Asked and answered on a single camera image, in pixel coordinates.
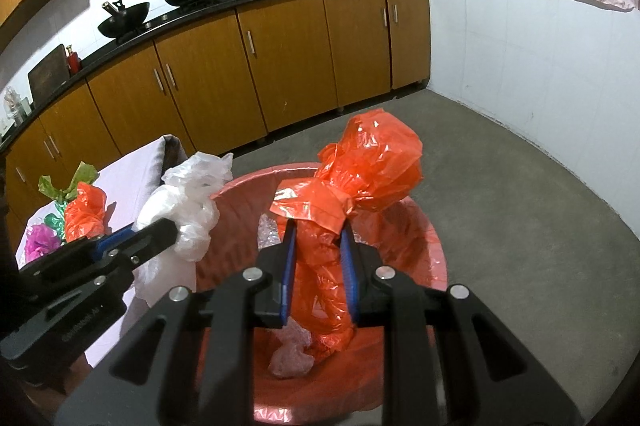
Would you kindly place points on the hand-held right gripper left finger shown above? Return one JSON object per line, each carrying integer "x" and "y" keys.
{"x": 287, "y": 276}

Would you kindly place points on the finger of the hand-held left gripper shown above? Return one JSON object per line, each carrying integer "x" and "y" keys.
{"x": 112, "y": 240}
{"x": 150, "y": 241}

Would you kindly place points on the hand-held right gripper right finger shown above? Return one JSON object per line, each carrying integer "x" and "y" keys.
{"x": 350, "y": 276}

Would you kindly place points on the large red plastic bag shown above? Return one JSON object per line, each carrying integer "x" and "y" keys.
{"x": 85, "y": 211}

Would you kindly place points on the white plastic bag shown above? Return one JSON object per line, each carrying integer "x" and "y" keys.
{"x": 185, "y": 201}

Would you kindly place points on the pink plastic bag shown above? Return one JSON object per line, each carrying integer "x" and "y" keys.
{"x": 42, "y": 243}

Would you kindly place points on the green plastic bag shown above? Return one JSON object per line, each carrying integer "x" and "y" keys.
{"x": 55, "y": 183}

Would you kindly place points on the clear plastic bag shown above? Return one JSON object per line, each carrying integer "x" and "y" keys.
{"x": 292, "y": 358}

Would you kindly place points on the red plastic basin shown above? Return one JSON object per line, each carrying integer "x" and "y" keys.
{"x": 440, "y": 256}

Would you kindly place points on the twisted red plastic bag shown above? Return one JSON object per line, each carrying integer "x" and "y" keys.
{"x": 380, "y": 156}

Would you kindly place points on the lavender table cloth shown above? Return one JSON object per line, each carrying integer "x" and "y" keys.
{"x": 125, "y": 176}

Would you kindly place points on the clear bag with jar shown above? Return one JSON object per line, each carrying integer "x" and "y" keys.
{"x": 15, "y": 106}

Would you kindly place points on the dark cutting board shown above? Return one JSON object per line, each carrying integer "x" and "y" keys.
{"x": 47, "y": 74}

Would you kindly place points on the red bottle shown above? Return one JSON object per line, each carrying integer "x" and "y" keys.
{"x": 74, "y": 62}

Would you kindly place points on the wooden lower cabinets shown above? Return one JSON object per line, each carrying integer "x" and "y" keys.
{"x": 290, "y": 71}

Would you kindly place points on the black wok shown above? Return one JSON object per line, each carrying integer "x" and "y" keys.
{"x": 125, "y": 21}

